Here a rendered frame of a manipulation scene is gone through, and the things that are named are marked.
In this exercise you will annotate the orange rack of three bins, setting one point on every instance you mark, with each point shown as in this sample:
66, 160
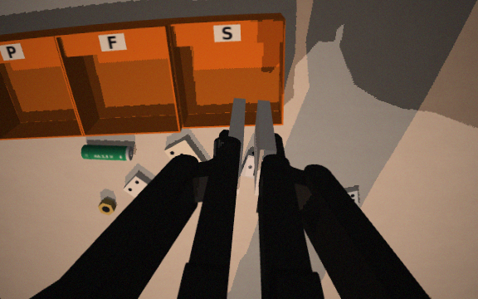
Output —
114, 91

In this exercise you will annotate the beige domino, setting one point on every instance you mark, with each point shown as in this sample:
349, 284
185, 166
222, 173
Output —
136, 185
353, 192

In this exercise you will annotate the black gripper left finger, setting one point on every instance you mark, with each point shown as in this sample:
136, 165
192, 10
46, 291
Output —
122, 260

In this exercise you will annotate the green aa battery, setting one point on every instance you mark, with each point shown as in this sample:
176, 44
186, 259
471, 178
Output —
107, 152

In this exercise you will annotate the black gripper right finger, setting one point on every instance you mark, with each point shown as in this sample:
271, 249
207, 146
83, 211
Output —
358, 260

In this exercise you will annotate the white domino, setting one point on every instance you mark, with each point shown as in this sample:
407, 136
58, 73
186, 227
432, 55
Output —
182, 146

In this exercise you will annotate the yellow hex nut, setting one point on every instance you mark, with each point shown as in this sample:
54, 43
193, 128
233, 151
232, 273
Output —
107, 206

